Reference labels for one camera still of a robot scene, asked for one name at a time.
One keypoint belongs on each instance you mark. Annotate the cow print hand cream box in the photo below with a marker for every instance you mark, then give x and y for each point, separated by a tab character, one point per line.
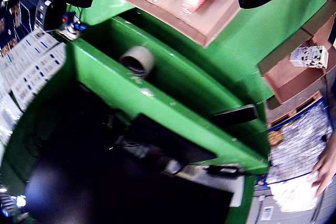
309	57

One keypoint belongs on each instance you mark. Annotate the large cardboard tray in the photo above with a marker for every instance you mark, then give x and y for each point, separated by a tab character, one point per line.
199	30

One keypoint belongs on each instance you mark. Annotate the cardboard box with flap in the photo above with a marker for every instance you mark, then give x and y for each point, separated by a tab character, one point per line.
288	82

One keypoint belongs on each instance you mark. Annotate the person's bare hand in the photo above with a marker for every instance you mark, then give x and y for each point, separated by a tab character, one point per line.
328	166

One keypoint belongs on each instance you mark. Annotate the black desk object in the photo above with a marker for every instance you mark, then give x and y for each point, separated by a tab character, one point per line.
51	14

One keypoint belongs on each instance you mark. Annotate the printed paper sheets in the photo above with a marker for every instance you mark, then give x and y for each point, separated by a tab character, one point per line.
31	61

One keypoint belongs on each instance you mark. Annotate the white tape roll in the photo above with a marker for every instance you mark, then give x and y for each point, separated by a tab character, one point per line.
139	58

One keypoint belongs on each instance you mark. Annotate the wooden pallet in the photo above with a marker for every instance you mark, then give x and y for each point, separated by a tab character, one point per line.
294	111

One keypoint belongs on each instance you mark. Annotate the black smartphone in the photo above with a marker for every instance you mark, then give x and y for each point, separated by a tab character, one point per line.
236	115

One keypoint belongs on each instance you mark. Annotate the green metal shelf unit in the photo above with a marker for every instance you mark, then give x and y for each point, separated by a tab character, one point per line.
170	98

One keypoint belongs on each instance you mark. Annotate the blue mesh crate holding plastic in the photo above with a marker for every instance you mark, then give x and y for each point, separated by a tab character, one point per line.
302	140

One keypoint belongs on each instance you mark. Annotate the black power adapter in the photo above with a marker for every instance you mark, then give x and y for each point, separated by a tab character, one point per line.
225	169

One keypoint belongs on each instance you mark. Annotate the white plastic bag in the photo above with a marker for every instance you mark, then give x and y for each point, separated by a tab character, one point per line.
294	195

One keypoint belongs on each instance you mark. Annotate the white floor label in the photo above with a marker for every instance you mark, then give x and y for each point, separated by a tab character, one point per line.
267	213

